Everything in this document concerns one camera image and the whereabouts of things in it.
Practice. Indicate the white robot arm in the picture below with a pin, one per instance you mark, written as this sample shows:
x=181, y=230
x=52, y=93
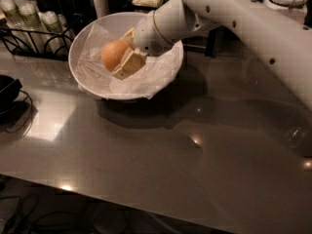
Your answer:
x=283, y=44

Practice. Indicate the black wire cup rack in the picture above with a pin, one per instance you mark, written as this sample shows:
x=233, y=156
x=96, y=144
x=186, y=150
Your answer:
x=13, y=47

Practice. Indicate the white cylinder container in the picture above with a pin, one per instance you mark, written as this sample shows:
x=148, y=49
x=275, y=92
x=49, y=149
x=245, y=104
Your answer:
x=100, y=0

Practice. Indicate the black pan on stand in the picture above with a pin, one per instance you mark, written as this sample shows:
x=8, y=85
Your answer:
x=16, y=106

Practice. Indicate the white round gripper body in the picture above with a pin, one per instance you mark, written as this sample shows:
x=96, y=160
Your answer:
x=147, y=36

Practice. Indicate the stack of paper cups right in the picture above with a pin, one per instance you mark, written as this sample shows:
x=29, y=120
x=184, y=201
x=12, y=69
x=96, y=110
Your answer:
x=53, y=26

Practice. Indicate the white paper liner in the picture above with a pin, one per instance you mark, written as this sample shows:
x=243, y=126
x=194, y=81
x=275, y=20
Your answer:
x=94, y=75

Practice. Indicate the white bowl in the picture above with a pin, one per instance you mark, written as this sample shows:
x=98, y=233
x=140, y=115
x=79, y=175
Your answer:
x=94, y=26

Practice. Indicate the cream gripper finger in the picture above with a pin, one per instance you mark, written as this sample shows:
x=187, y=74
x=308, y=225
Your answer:
x=131, y=62
x=129, y=36

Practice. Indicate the stack of paper cups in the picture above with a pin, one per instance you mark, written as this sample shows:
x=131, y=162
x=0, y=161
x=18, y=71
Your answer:
x=53, y=26
x=15, y=22
x=34, y=27

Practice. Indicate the orange fruit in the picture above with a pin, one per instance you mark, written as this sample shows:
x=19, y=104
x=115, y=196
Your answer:
x=113, y=52

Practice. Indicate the stack of paper cups middle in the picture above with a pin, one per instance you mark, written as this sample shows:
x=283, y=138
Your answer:
x=34, y=27

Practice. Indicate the stack of paper cups left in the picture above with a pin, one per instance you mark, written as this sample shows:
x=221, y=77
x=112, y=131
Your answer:
x=15, y=22

